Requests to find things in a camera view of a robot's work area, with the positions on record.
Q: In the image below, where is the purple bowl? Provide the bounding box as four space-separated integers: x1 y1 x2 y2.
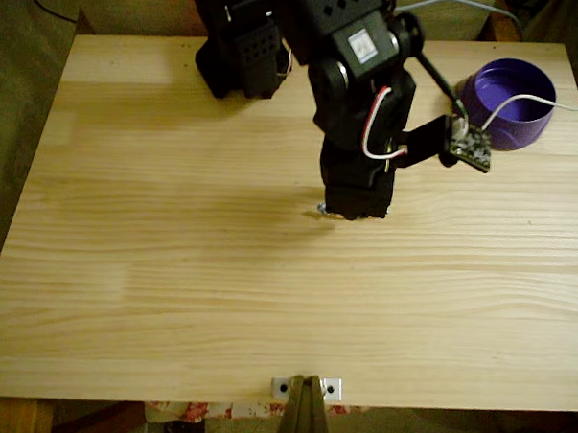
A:
452 55 560 154

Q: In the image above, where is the orange wooden furniture part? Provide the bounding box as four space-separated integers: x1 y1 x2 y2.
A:
483 11 524 43

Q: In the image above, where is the floral cloth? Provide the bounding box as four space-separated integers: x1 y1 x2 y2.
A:
143 395 373 433

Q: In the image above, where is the brown wooden beam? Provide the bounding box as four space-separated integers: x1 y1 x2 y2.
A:
51 397 149 433

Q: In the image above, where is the white red servo wire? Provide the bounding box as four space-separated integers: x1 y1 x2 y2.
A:
361 84 413 162

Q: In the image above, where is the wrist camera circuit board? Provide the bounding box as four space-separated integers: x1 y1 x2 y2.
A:
442 112 495 174

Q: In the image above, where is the small metal bracket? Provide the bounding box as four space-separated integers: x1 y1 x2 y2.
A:
319 376 344 403
269 376 295 399

